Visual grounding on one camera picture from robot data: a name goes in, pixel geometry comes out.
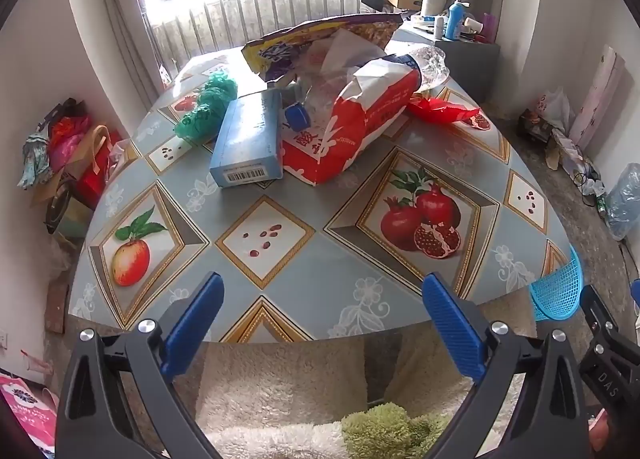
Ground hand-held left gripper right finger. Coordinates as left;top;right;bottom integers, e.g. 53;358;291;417
421;274;606;459

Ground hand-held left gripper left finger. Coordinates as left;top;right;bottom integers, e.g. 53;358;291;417
55;271;226;459

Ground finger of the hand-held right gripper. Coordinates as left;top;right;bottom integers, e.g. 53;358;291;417
579;284;640;411

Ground blue plastic mesh basket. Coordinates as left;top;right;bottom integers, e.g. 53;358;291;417
529;243;585;322

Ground blue cardboard box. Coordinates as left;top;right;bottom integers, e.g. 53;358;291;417
209;89;285;188

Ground green mesh bag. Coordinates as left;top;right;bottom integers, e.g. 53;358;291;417
173;72;239;142

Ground red plastic wrapper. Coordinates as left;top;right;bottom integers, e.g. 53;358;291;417
407;95;483;126

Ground clear plastic wrapper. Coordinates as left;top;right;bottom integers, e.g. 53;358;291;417
295;74;351;127

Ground purple yellow snack bag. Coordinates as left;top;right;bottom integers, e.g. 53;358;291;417
242;13;405;82

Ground person's right hand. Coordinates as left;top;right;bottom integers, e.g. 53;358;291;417
587;408;615;457

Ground beige fleece clothing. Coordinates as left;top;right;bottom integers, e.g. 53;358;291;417
195;284;531;459

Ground green fluffy slipper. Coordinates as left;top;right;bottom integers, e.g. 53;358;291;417
341;401;451;459

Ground brown wooden board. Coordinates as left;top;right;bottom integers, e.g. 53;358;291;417
45;284;69;335

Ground fruit print round table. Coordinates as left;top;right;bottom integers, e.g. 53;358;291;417
67;46;573;345

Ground clear crumpled plastic bag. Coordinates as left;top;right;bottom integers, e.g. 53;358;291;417
604;163;640;241

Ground black round bag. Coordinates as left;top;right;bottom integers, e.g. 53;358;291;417
45;179;77;235

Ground pink printed bag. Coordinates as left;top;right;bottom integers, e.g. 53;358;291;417
0;371;58;456

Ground flat cardboard pieces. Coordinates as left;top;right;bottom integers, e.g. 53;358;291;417
545;129;592;176

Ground dark printed box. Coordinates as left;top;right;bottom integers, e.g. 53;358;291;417
517;109;554;143

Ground orange pink cloth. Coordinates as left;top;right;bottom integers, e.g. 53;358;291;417
49;114;94;171

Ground teal patterned cloth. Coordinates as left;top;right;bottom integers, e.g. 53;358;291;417
18;132;54;190

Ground white red print plastic bag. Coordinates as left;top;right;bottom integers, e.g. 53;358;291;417
537;88;576;132

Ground pink floral roll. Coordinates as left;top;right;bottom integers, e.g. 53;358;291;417
570;44;627;150

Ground blue bottle white cap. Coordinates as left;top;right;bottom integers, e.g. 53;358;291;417
444;0;467;40

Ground metal window railing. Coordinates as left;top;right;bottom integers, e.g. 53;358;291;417
145;0;436;75

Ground black cable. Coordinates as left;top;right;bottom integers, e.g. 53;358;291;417
574;168;602;196

